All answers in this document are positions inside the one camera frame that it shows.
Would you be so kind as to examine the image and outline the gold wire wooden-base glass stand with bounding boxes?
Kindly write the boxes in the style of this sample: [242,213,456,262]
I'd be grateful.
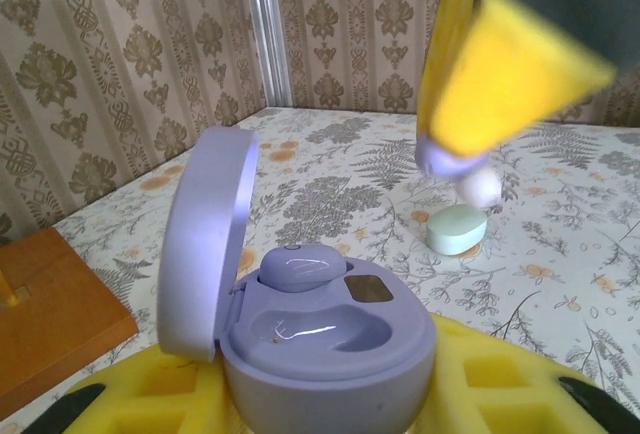
[0,226,140,418]

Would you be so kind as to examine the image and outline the purple wireless earbud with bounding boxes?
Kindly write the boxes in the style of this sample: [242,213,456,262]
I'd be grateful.
[258,243,349,291]
[414,132,504,209]

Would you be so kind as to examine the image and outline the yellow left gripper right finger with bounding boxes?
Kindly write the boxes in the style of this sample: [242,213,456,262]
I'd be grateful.
[424,311,622,434]

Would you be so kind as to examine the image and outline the aluminium corner post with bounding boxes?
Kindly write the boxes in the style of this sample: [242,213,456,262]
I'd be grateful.
[241,0,294,108]

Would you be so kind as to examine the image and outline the floral patterned table cover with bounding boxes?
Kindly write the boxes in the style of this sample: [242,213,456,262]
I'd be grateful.
[0,106,640,434]

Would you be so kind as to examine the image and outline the purple earbud charging case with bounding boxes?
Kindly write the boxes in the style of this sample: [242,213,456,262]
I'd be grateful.
[157,126,436,434]

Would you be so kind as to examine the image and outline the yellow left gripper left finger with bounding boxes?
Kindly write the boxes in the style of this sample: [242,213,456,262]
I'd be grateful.
[29,341,251,434]

